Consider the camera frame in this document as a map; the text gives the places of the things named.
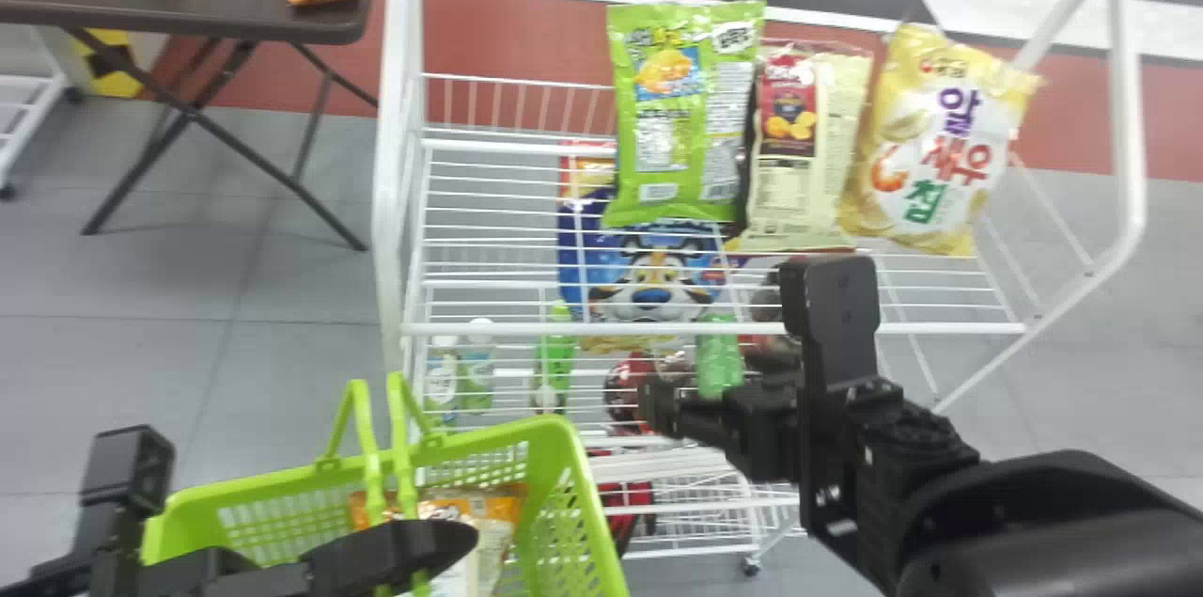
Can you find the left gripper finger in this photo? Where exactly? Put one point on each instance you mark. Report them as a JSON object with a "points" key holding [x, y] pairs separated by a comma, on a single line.
{"points": [[395, 555]]}

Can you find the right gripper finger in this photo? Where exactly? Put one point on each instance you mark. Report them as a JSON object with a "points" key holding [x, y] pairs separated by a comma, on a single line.
{"points": [[672, 409]]}

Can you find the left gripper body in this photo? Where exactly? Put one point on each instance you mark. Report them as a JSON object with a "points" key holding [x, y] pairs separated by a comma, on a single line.
{"points": [[226, 573]]}

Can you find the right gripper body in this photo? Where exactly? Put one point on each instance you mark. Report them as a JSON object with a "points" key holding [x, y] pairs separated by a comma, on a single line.
{"points": [[763, 428]]}

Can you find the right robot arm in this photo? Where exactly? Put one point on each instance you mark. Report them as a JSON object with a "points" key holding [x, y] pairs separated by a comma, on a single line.
{"points": [[1015, 531]]}

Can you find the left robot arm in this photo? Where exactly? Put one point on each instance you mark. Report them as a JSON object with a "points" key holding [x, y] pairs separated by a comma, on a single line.
{"points": [[56, 578]]}

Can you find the green basket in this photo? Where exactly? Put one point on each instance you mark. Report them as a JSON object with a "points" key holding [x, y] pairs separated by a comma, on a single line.
{"points": [[564, 522]]}

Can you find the red can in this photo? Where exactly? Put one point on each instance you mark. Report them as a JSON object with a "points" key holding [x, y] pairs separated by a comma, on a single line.
{"points": [[625, 390]]}

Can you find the green bottle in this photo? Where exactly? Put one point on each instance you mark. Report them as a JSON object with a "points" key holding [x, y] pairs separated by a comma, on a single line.
{"points": [[719, 357], [554, 357]]}

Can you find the red snack packet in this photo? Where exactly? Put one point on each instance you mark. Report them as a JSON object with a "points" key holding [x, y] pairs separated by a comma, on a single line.
{"points": [[625, 503]]}

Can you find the blue cereal bag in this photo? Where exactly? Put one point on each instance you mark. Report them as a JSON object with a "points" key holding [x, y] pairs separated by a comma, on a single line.
{"points": [[648, 282]]}

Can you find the white bottle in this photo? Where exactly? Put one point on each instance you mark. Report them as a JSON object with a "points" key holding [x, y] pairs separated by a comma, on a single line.
{"points": [[460, 376]]}

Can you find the beige snack packet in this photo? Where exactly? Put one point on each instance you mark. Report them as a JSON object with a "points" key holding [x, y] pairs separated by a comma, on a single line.
{"points": [[808, 183]]}

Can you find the green snack packet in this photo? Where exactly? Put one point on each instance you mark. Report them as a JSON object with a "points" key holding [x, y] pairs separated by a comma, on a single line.
{"points": [[679, 108]]}

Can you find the yellow snack packet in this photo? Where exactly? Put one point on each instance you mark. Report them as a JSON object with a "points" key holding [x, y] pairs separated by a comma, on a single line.
{"points": [[940, 146]]}

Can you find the dark side table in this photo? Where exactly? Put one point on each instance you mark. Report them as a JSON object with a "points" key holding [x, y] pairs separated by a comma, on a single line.
{"points": [[226, 5]]}

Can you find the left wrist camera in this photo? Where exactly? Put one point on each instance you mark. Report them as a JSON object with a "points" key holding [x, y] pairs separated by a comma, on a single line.
{"points": [[127, 470]]}

